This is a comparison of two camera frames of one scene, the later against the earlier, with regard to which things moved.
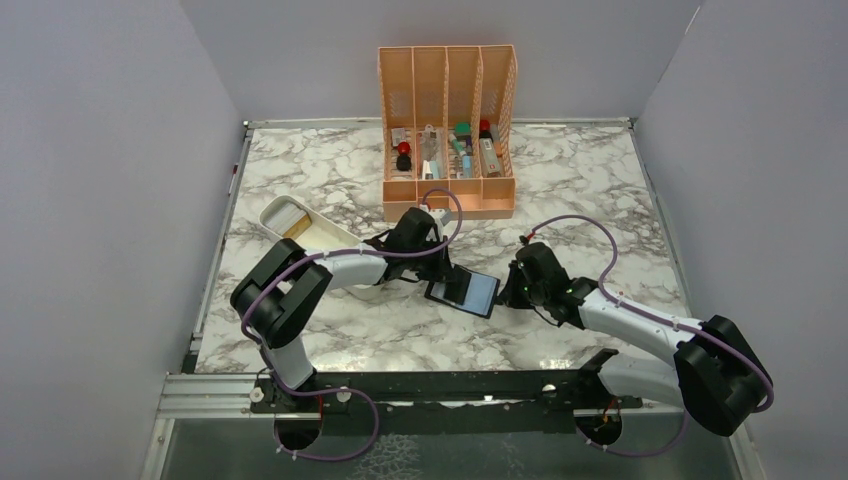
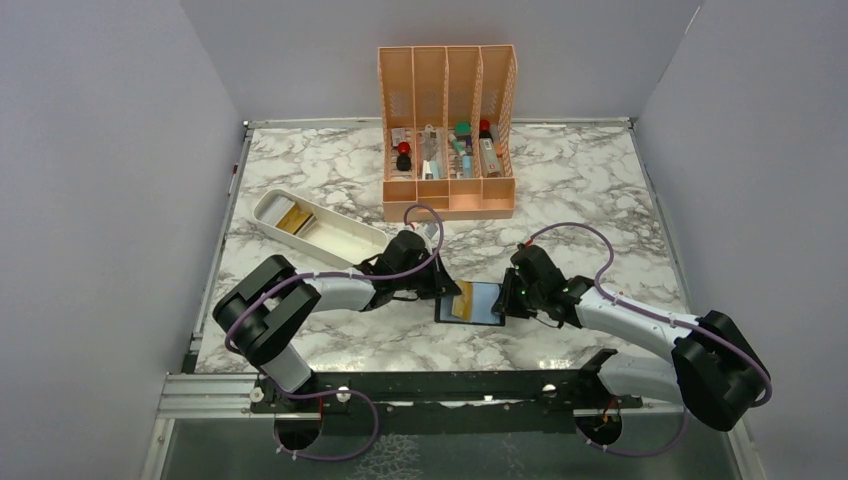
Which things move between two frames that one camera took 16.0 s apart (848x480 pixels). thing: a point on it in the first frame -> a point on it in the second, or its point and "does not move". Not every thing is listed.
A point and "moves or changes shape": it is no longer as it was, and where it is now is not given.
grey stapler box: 489,158 does not move
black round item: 403,163 does not move
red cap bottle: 485,129 does not move
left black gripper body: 428,267 -> 427,282
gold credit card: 297,228 -> 462,304
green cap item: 462,129 does not move
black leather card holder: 481,298 moves or changes shape
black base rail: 445,402 does not move
